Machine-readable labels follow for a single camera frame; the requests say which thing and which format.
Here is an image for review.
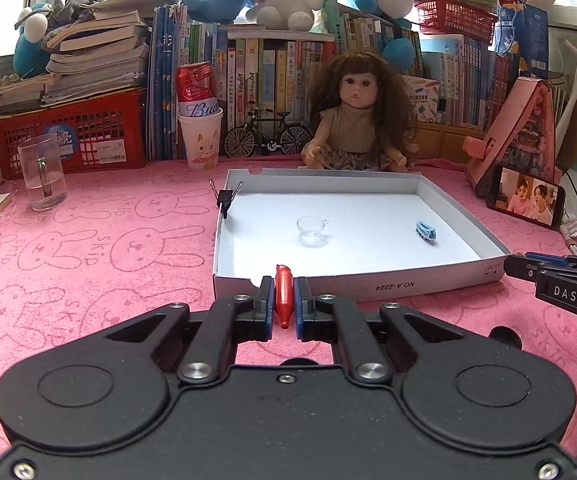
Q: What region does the red crayon cap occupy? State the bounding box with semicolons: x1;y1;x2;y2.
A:
274;264;295;330

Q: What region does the smartphone showing video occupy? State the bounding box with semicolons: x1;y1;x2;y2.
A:
486;166;566;229

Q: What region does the white shallow cardboard box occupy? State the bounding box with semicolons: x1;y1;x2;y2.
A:
214;169;511;301

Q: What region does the blue hair clip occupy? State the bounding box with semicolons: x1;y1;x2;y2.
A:
415;221;437;243

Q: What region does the black binder clip on box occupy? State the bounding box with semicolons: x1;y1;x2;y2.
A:
209;179;243;220

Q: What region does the miniature black bicycle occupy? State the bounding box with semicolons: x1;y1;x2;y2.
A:
223;101;312;158

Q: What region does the white paper cup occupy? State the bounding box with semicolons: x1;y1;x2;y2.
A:
179;108;223;170

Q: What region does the brown-haired doll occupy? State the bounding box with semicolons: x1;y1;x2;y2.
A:
301;51;418;172

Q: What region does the red Budweiser can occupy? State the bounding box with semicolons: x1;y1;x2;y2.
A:
177;62;220;118

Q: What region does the red plastic crate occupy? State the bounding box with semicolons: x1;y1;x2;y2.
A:
0;89;146;180

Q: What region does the red plastic basket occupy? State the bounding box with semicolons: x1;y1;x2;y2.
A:
415;0;497;44

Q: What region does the clear glass mug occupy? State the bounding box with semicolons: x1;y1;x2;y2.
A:
17;133;67;211

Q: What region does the stack of books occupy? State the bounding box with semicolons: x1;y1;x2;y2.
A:
41;0;181;106

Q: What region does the blue penguin plush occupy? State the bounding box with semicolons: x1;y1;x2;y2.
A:
13;2;52;79

